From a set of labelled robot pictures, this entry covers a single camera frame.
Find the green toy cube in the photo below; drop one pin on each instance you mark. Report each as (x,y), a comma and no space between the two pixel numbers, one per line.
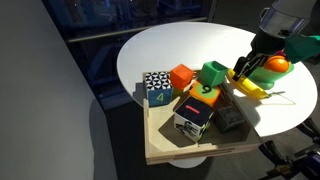
(213,74)

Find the orange cube with number nine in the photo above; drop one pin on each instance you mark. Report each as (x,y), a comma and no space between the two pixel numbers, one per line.
(204,94)

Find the white table pedestal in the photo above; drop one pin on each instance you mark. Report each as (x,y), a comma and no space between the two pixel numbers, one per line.
(186,162)

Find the plain orange toy cube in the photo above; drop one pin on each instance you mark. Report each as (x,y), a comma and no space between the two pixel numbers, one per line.
(181,76)

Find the blue cube with number four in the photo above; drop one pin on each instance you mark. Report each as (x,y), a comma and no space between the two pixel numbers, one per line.
(159,90)

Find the orange fruit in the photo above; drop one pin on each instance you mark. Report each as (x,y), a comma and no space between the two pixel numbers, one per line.
(276,64)

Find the grey toy cube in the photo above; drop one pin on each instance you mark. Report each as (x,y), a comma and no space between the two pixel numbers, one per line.
(230,119)

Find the wooden tray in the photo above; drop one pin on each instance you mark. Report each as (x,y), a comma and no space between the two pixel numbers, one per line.
(166,146)

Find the green bowl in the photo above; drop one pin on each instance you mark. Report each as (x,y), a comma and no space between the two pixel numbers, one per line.
(271,77)

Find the yellow banana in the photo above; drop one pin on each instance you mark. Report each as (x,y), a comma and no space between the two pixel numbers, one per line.
(248,87)

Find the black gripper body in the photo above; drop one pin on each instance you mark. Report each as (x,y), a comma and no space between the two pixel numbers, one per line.
(268,43)

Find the window frame rail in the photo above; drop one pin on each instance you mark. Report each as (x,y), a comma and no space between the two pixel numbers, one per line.
(133,30)

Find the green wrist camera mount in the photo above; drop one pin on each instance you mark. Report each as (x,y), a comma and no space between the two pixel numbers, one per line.
(301,48)

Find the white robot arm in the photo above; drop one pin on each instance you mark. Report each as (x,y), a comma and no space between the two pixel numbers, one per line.
(286,15)

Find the colourful number cube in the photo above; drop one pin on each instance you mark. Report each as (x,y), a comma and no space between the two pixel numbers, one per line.
(191,120)

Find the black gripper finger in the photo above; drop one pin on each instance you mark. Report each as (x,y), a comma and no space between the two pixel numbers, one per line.
(256,65)
(240,70)

